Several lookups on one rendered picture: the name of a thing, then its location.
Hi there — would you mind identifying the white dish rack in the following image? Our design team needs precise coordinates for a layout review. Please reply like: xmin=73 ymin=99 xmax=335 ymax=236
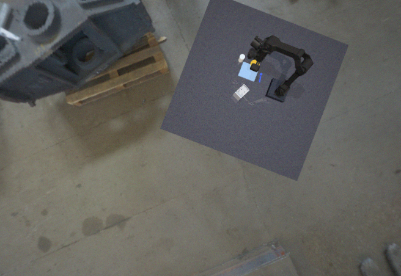
xmin=233 ymin=84 xmax=249 ymax=101

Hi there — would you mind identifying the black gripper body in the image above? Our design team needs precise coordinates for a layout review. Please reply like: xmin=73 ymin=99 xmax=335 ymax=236
xmin=250 ymin=52 xmax=266 ymax=72

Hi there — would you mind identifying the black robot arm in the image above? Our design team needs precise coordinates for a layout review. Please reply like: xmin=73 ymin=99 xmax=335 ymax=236
xmin=247 ymin=35 xmax=314 ymax=98

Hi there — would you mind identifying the light blue flat mat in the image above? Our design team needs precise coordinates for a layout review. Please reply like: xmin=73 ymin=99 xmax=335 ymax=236
xmin=238 ymin=62 xmax=258 ymax=81

